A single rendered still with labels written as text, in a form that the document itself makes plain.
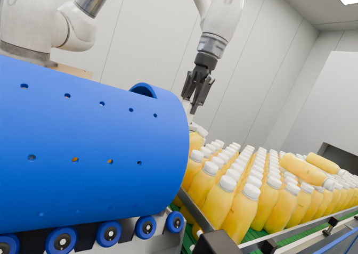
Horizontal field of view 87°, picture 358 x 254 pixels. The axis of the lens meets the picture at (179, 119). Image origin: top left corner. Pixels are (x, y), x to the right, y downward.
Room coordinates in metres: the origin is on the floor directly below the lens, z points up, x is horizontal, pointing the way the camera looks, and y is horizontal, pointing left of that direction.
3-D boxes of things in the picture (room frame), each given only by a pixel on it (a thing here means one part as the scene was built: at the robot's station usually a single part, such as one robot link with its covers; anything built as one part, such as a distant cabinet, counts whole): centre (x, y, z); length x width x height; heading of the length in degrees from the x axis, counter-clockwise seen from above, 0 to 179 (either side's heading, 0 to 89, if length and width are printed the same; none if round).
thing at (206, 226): (0.51, -0.08, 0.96); 0.40 x 0.01 x 0.03; 36
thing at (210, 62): (0.66, -0.01, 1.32); 0.08 x 0.07 x 0.09; 36
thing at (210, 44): (0.66, -0.01, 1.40); 0.09 x 0.09 x 0.06
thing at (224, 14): (0.68, -0.01, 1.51); 0.13 x 0.11 x 0.16; 175
